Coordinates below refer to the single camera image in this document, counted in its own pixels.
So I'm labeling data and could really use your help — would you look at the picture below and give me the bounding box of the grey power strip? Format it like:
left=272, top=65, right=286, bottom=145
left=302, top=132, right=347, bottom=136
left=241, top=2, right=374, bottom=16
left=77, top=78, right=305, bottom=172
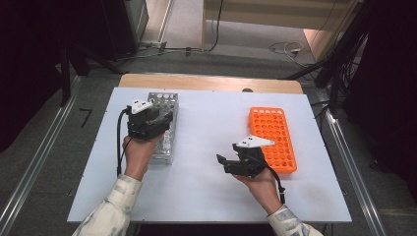
left=139, top=39, right=168, bottom=50

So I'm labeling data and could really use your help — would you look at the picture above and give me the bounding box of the light wooden furniture frame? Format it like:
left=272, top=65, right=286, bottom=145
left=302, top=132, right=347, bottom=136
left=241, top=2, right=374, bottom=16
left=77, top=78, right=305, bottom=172
left=200, top=0, right=365, bottom=63

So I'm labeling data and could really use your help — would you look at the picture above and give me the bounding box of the dark cabinet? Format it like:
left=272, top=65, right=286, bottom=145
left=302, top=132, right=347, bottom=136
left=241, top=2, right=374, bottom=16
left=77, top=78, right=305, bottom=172
left=99, top=0, right=149, bottom=62

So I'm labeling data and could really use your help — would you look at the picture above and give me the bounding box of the right hand-held gripper black cable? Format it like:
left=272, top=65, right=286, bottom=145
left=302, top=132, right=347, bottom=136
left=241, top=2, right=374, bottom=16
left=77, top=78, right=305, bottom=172
left=265, top=164, right=287, bottom=206

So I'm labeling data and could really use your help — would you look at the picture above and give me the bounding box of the black stand with cables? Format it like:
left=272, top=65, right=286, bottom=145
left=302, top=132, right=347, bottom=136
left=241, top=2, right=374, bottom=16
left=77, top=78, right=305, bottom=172
left=278, top=0, right=373, bottom=116

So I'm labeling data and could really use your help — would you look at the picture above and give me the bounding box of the black hanging cable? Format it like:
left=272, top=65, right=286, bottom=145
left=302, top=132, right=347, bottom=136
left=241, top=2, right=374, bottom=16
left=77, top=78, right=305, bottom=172
left=203, top=0, right=225, bottom=53

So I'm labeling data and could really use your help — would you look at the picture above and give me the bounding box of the person's right hand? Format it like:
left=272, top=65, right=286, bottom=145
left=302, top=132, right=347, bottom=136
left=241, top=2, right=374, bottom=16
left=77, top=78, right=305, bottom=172
left=233, top=167, right=283, bottom=216

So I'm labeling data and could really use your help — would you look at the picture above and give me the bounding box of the hand-held gripper black cable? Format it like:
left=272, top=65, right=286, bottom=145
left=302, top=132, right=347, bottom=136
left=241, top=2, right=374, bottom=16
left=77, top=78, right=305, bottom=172
left=115, top=107, right=133, bottom=178
left=265, top=164, right=287, bottom=206

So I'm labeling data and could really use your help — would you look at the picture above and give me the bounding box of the white board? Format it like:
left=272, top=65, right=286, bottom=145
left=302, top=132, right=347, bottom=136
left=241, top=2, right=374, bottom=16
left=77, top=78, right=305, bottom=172
left=67, top=87, right=353, bottom=224

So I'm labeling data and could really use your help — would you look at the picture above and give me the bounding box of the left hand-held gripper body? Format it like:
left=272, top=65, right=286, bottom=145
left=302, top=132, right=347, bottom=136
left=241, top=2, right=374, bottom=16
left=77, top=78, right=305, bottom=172
left=126, top=99, right=165, bottom=141

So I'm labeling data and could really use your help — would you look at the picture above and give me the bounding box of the aluminium floor rail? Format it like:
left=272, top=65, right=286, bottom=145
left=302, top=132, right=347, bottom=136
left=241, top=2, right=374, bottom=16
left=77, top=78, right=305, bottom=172
left=319, top=97, right=388, bottom=236
left=0, top=76, right=83, bottom=236

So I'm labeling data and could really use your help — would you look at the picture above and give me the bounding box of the person's left hand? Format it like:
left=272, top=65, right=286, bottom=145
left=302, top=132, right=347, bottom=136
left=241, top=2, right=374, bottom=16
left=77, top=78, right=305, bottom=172
left=122, top=132, right=165, bottom=182

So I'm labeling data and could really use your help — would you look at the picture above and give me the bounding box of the black metal stand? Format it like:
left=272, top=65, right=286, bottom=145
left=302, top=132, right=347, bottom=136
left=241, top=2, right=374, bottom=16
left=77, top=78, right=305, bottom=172
left=58, top=42, right=124, bottom=107

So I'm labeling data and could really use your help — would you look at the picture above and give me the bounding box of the left hand-held gripper black cable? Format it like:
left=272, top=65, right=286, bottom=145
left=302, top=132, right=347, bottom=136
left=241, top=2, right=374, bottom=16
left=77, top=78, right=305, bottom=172
left=115, top=107, right=133, bottom=178

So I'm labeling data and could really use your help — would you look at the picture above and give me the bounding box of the orange plastic test tube rack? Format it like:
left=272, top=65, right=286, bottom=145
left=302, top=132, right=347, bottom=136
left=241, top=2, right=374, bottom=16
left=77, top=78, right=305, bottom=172
left=248, top=106, right=298, bottom=175

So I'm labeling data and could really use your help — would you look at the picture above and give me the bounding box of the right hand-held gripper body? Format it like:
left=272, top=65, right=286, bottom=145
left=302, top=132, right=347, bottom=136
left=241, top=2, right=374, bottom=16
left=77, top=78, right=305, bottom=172
left=224, top=135, right=276, bottom=179

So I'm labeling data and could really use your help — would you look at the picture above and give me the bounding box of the white floor cable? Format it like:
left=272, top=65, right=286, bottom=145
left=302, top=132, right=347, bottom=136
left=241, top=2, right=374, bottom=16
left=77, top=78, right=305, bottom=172
left=268, top=40, right=316, bottom=68

